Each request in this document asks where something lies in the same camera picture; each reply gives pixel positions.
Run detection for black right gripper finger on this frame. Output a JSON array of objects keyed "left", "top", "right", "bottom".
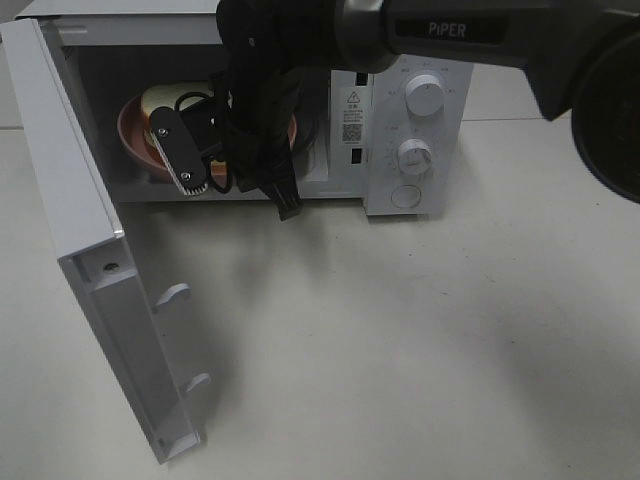
[{"left": 257, "top": 149, "right": 303, "bottom": 221}]

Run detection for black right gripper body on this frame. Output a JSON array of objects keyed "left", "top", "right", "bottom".
[{"left": 179, "top": 29, "right": 300, "bottom": 193}]

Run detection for sandwich with lettuce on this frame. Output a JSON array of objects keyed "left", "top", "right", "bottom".
[{"left": 139, "top": 81, "right": 227, "bottom": 185}]

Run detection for pink round plate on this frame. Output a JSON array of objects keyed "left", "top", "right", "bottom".
[{"left": 117, "top": 94, "right": 300, "bottom": 185}]

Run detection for round door release button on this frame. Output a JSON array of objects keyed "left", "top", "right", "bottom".
[{"left": 391, "top": 185, "right": 422, "bottom": 209}]

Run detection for white microwave door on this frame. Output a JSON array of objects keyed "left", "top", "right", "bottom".
[{"left": 1, "top": 19, "right": 210, "bottom": 463}]

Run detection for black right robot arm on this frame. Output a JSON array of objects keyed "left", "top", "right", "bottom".
[{"left": 213, "top": 1, "right": 639, "bottom": 219}]

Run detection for white warning label sticker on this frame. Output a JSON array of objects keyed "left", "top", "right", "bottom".
[{"left": 339, "top": 86, "right": 366, "bottom": 146}]

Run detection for white microwave oven body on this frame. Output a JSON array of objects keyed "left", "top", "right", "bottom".
[{"left": 13, "top": 1, "right": 473, "bottom": 216}]

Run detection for lower white timer knob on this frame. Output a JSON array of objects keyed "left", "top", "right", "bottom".
[{"left": 397, "top": 139, "right": 432, "bottom": 176}]

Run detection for upper white power knob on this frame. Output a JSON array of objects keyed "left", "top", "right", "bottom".
[{"left": 405, "top": 73, "right": 444, "bottom": 117}]

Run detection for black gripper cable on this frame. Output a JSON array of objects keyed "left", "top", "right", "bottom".
[{"left": 174, "top": 69, "right": 321, "bottom": 196}]

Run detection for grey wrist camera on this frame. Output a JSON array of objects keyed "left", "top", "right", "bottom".
[{"left": 150, "top": 106, "right": 209, "bottom": 196}]

